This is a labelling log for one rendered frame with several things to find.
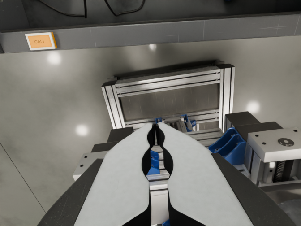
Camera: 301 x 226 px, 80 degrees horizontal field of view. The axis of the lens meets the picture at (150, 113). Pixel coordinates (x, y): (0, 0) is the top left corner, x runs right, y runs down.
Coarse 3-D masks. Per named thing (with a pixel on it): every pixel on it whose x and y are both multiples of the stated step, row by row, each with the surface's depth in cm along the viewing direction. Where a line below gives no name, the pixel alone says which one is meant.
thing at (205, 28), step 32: (0, 32) 36; (32, 32) 36; (64, 32) 36; (96, 32) 36; (128, 32) 36; (160, 32) 36; (192, 32) 36; (224, 32) 36; (256, 32) 36; (288, 32) 36
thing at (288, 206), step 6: (282, 204) 46; (288, 204) 45; (294, 204) 44; (300, 204) 44; (288, 210) 44; (294, 210) 44; (300, 210) 43; (294, 216) 43; (300, 216) 42; (294, 222) 42; (300, 222) 42
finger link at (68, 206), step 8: (96, 160) 9; (88, 168) 9; (96, 168) 9; (80, 176) 8; (88, 176) 8; (72, 184) 8; (80, 184) 8; (88, 184) 8; (64, 192) 8; (72, 192) 8; (80, 192) 8; (88, 192) 8; (64, 200) 7; (72, 200) 7; (80, 200) 7; (56, 208) 7; (64, 208) 7; (72, 208) 7; (80, 208) 7; (48, 216) 7; (56, 216) 7; (64, 216) 7; (72, 216) 7; (40, 224) 7; (48, 224) 7; (56, 224) 7; (64, 224) 6; (72, 224) 6
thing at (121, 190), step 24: (120, 144) 11; (144, 144) 10; (120, 168) 9; (144, 168) 10; (96, 192) 8; (120, 192) 8; (144, 192) 8; (96, 216) 7; (120, 216) 7; (144, 216) 7
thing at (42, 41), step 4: (52, 32) 36; (28, 36) 35; (32, 36) 35; (36, 36) 35; (40, 36) 35; (44, 36) 35; (48, 36) 35; (52, 36) 36; (32, 40) 35; (36, 40) 35; (40, 40) 35; (44, 40) 35; (48, 40) 35; (32, 44) 36; (36, 44) 36; (40, 44) 36; (44, 44) 36; (48, 44) 36
